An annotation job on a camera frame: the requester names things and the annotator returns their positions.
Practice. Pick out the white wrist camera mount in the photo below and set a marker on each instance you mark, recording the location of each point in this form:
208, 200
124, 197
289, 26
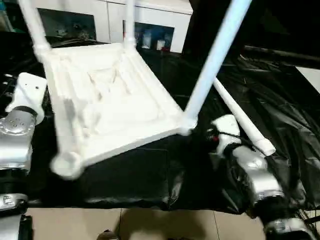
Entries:
227, 125
27, 92

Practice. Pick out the white glass-door cabinet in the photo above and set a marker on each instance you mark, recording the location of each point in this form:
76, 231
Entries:
150, 12

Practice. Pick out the white plastic table top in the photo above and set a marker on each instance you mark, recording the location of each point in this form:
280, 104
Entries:
112, 105

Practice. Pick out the white plastic table leg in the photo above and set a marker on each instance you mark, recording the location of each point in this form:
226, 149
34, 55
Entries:
35, 25
240, 112
130, 25
217, 55

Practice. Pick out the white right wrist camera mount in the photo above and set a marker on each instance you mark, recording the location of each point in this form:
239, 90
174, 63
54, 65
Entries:
227, 125

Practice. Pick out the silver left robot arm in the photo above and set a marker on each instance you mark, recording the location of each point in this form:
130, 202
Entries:
15, 140

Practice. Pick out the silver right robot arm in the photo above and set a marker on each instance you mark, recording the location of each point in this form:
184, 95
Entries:
260, 175

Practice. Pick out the black table mat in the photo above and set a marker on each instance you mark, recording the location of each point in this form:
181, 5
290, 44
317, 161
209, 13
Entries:
137, 180

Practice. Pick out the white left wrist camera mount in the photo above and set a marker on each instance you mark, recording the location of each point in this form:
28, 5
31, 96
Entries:
27, 92

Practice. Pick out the white flat panel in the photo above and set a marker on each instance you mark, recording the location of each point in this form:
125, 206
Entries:
311, 78

